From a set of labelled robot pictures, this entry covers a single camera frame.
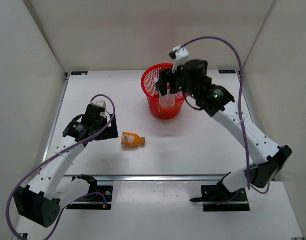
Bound clear unlabelled plastic bottle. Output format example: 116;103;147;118
159;88;176;108

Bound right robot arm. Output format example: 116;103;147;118
78;59;292;192

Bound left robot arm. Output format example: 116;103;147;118
13;100;118;228

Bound red mesh plastic bin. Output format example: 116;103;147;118
141;63;184;120

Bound orange juice bottle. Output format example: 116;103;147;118
121;132;145;148

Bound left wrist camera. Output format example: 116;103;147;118
90;100;106;110

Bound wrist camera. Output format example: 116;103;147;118
90;100;106;110
169;45;189;73

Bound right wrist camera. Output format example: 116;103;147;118
169;45;189;73

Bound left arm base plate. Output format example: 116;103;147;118
66;174;113;211

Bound aluminium table edge rail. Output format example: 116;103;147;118
92;174;224;182

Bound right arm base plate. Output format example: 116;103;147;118
189;178;250;212

